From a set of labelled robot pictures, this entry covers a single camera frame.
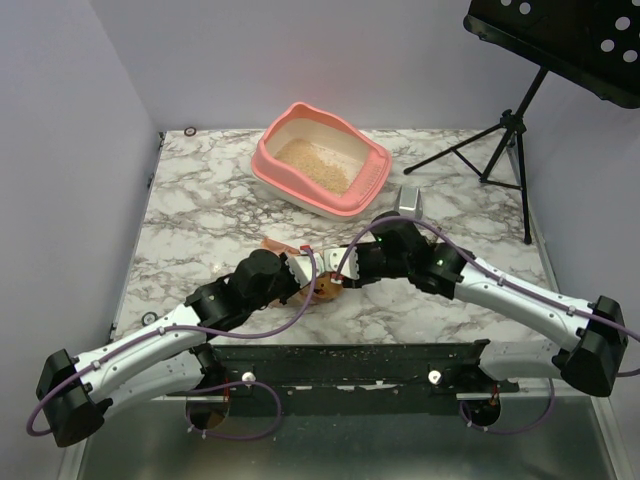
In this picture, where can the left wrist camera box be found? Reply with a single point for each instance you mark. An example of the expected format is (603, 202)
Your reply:
(305, 267)

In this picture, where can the pink and white litter box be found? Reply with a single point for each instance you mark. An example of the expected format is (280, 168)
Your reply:
(368, 170)

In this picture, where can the peach cat litter bag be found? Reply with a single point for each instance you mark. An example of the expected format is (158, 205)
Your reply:
(324, 291)

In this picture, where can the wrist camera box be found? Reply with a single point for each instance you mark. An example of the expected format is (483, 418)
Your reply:
(305, 267)
(341, 261)

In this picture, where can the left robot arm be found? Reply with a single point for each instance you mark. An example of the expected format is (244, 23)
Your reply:
(76, 392)

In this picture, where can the metal litter scoop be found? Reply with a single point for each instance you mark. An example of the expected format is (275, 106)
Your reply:
(409, 202)

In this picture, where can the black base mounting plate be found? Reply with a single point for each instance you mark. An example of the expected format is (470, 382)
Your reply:
(261, 399)

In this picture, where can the beige cat litter pile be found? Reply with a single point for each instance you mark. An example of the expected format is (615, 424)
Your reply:
(323, 166)

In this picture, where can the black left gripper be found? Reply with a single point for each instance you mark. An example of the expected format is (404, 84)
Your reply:
(294, 287)

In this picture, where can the aluminium frame rail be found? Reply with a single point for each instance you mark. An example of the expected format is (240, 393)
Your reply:
(560, 390)

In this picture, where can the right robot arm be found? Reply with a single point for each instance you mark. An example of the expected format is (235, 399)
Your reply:
(589, 338)

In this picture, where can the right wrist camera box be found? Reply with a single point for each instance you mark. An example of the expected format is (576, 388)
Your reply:
(341, 261)

